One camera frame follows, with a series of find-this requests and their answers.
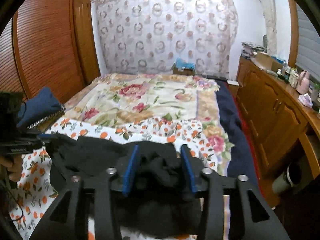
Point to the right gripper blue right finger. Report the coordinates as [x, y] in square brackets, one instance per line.
[189, 173]

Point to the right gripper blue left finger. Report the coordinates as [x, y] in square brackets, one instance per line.
[129, 174]

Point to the black small garment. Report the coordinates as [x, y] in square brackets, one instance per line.
[89, 173]

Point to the person's left hand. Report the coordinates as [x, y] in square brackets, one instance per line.
[14, 166]

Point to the orange print white sheet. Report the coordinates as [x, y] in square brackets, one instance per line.
[35, 193]

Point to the navy blue bed sheet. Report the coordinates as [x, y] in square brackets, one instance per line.
[241, 157]

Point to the floral cream blanket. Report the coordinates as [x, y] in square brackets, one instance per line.
[118, 99]

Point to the cardboard box with blue cloth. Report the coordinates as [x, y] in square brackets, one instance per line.
[181, 67]

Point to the long wooden sideboard cabinet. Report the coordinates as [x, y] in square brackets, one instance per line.
[276, 118]

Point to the wooden louvered wardrobe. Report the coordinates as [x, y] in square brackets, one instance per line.
[49, 43]

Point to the stack of papers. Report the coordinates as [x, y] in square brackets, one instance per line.
[250, 50]

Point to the open cardboard box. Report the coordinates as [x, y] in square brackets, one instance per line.
[266, 62]

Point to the patterned lace curtain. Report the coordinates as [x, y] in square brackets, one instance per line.
[149, 36]

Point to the pink tissue pack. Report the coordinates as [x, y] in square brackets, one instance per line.
[306, 100]

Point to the pink kettle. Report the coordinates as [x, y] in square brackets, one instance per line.
[303, 82]

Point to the window roller shutter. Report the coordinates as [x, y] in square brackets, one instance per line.
[308, 45]

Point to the beige window drape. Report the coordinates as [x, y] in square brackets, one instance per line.
[270, 17]

